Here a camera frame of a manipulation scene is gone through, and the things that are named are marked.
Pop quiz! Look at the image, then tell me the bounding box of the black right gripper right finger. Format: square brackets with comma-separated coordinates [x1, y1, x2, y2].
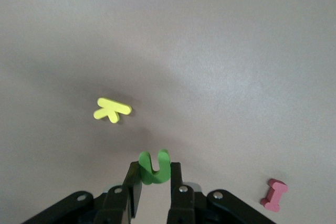
[167, 161, 276, 224]

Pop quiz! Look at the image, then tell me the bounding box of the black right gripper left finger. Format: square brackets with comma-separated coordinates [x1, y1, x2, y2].
[20, 161, 144, 224]

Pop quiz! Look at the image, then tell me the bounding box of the green foam letter U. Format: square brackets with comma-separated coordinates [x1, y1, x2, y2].
[138, 149, 172, 185]

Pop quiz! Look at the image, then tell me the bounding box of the red foam letter I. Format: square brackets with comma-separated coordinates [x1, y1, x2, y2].
[260, 178, 289, 213]

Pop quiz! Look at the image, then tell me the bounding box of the yellow foam letter K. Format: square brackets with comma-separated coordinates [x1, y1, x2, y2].
[93, 97, 132, 124]

